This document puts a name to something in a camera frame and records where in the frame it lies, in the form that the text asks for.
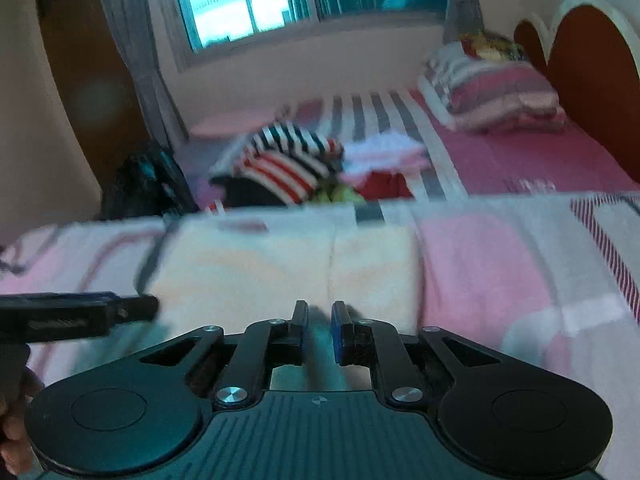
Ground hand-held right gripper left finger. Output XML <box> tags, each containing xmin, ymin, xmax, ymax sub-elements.
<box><xmin>139</xmin><ymin>300</ymin><xmax>309</xmax><ymax>409</ymax></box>

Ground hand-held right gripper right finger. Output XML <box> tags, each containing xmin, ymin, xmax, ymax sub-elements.
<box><xmin>331</xmin><ymin>300</ymin><xmax>502</xmax><ymax>405</ymax></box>

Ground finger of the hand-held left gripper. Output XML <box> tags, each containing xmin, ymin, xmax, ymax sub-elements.
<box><xmin>90</xmin><ymin>291</ymin><xmax>160</xmax><ymax>323</ymax></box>

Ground cream small garment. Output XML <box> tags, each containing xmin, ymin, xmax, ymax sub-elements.
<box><xmin>134</xmin><ymin>217</ymin><xmax>424</xmax><ymax>392</ymax></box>

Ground white folded clothes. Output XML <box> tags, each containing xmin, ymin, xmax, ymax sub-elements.
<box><xmin>342</xmin><ymin>130</ymin><xmax>431</xmax><ymax>186</ymax></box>

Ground person's left hand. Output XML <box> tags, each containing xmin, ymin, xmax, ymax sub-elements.
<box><xmin>0</xmin><ymin>367</ymin><xmax>46</xmax><ymax>479</ymax></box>

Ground black bag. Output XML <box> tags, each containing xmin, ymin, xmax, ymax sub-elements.
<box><xmin>99</xmin><ymin>139</ymin><xmax>199</xmax><ymax>221</ymax></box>

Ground yellow green cloth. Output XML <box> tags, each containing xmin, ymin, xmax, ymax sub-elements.
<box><xmin>309</xmin><ymin>182</ymin><xmax>366</xmax><ymax>206</ymax></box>

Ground black cloth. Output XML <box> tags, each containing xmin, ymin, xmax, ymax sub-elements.
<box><xmin>219</xmin><ymin>175</ymin><xmax>286</xmax><ymax>209</ymax></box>

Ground red cloth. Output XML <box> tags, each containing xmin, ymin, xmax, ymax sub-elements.
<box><xmin>357</xmin><ymin>170</ymin><xmax>414</xmax><ymax>200</ymax></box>

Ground pink grey patterned blanket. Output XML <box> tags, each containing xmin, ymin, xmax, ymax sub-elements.
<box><xmin>0</xmin><ymin>192</ymin><xmax>640</xmax><ymax>480</ymax></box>

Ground black white red striped garment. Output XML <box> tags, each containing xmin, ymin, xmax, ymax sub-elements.
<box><xmin>209</xmin><ymin>119</ymin><xmax>346</xmax><ymax>206</ymax></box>

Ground flat pink pillow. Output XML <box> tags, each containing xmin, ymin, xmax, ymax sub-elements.
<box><xmin>189</xmin><ymin>109</ymin><xmax>276</xmax><ymax>139</ymax></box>

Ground bed with striped sheet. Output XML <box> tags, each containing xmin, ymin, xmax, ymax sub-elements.
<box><xmin>187</xmin><ymin>84</ymin><xmax>640</xmax><ymax>212</ymax></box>

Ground brown wooden door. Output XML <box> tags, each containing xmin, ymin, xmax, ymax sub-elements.
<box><xmin>33</xmin><ymin>0</ymin><xmax>151</xmax><ymax>196</ymax></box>

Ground grey curtain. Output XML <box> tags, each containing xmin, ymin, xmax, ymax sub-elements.
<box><xmin>89</xmin><ymin>0</ymin><xmax>189</xmax><ymax>151</ymax></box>
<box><xmin>439</xmin><ymin>0</ymin><xmax>484</xmax><ymax>44</ymax></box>

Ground striped pink grey pillow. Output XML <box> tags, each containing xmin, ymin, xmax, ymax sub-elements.
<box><xmin>418</xmin><ymin>42</ymin><xmax>569</xmax><ymax>135</ymax></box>

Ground window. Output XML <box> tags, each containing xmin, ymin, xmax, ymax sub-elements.
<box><xmin>159</xmin><ymin>0</ymin><xmax>452</xmax><ymax>69</ymax></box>

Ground colourful printed cloth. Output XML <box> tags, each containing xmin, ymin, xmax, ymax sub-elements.
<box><xmin>458</xmin><ymin>32</ymin><xmax>529</xmax><ymax>64</ymax></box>

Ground red white scalloped headboard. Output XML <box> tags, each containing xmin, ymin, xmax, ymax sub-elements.
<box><xmin>513</xmin><ymin>0</ymin><xmax>640</xmax><ymax>184</ymax></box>

